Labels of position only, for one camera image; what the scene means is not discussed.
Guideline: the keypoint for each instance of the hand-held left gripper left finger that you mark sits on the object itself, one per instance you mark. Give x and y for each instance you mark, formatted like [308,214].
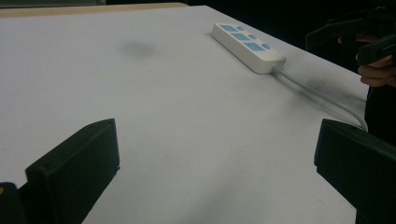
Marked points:
[74,168]

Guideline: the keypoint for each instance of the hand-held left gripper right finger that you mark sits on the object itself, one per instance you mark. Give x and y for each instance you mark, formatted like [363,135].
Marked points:
[358,165]

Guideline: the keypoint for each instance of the white power strip blue sockets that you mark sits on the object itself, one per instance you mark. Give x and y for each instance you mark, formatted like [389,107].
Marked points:
[249,46]

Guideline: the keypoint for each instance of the beige wooden board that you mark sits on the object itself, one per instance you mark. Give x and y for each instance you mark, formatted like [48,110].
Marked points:
[87,10]

